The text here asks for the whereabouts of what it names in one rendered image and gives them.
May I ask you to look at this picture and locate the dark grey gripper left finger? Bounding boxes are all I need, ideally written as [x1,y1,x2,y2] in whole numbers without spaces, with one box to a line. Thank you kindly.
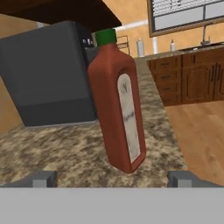
[0,170,59,189]

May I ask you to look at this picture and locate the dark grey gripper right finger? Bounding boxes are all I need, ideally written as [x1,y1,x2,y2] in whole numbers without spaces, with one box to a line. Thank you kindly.
[167,170,223,189]

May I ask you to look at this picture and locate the red green-capped condiment bottle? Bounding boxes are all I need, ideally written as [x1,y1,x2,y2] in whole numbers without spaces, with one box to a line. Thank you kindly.
[87,28,147,174]

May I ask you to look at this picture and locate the small white soap bottle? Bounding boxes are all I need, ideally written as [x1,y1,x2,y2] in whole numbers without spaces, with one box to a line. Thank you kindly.
[170,38,177,53]

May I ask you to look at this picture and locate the dark grey fridge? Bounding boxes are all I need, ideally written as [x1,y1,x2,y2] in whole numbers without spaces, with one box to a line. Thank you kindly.
[0,19,99,128]

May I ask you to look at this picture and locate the brown wooden base cabinets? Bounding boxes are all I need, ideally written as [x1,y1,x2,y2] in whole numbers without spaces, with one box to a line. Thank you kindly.
[147,47,224,107]

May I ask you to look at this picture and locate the grey sink tap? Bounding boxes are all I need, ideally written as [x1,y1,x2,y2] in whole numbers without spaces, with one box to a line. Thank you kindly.
[199,24,214,46]

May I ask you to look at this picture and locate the window with blinds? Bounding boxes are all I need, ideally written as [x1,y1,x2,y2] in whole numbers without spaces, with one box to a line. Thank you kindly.
[146,0,224,39]

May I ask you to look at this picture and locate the black wire rack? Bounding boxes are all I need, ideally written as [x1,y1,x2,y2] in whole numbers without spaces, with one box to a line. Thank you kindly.
[115,35,131,56]

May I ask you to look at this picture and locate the dark wooden wall cabinet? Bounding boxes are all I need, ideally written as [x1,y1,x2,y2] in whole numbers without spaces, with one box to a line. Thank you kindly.
[0,0,123,33]

